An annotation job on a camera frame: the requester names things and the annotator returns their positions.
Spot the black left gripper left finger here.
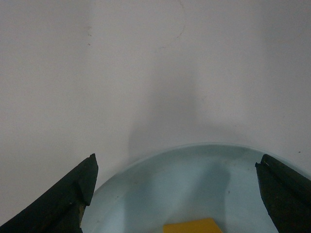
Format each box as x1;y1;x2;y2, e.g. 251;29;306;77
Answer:
0;154;98;233

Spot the yellow toy block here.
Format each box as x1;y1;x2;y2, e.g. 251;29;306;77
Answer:
163;218;222;233

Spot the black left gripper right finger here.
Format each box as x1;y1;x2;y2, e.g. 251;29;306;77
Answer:
255;154;311;233

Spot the light blue round plate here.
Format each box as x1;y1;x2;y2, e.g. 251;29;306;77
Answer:
82;144;276;233

